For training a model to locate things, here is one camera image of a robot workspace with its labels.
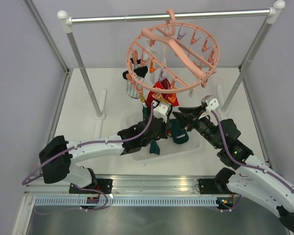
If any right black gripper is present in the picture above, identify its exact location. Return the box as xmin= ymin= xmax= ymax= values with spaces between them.
xmin=171 ymin=104 xmax=221 ymax=148

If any teal reindeer sock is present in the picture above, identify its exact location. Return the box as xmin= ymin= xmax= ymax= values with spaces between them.
xmin=170 ymin=119 xmax=189 ymax=144

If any green patterned sock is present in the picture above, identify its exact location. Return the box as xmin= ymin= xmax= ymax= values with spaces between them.
xmin=142 ymin=103 xmax=152 ymax=122

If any teal sock front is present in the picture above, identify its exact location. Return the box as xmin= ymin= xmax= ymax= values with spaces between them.
xmin=149 ymin=141 xmax=160 ymax=155

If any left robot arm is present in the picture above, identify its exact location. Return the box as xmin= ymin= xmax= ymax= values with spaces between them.
xmin=39 ymin=117 xmax=169 ymax=193

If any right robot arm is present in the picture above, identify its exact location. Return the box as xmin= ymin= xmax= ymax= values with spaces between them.
xmin=173 ymin=105 xmax=294 ymax=233

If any pink round clip hanger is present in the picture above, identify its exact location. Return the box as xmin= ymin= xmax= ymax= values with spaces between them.
xmin=126 ymin=9 xmax=220 ymax=106

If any red sock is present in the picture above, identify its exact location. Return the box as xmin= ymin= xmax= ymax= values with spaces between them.
xmin=146 ymin=79 xmax=180 ymax=108

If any white plastic basket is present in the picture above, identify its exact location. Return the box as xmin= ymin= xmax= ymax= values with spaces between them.
xmin=126 ymin=115 xmax=202 ymax=162

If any purple clothes peg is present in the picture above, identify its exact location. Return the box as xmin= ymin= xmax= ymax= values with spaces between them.
xmin=158 ymin=70 xmax=167 ymax=82
xmin=176 ymin=26 xmax=187 ymax=41

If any black white striped sock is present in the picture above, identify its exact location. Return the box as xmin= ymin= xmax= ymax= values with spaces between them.
xmin=122 ymin=66 xmax=148 ymax=99

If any orange clothes peg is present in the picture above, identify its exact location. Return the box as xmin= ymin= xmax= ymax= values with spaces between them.
xmin=149 ymin=58 xmax=158 ymax=73

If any metal clothes rack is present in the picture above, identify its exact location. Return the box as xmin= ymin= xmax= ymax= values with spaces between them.
xmin=57 ymin=0 xmax=286 ymax=117

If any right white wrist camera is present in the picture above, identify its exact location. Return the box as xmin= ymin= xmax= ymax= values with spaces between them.
xmin=199 ymin=95 xmax=219 ymax=118

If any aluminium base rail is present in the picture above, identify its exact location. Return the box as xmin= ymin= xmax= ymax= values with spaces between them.
xmin=95 ymin=174 xmax=221 ymax=196

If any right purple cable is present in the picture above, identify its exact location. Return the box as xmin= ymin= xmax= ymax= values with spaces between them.
xmin=210 ymin=110 xmax=294 ymax=204

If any purple cable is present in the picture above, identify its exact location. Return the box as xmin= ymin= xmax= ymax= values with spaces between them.
xmin=210 ymin=110 xmax=294 ymax=204
xmin=21 ymin=102 xmax=157 ymax=216

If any white slotted cable duct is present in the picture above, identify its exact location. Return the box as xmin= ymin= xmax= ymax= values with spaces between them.
xmin=35 ymin=196 xmax=218 ymax=207

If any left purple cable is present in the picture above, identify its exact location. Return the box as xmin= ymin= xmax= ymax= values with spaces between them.
xmin=21 ymin=102 xmax=157 ymax=216

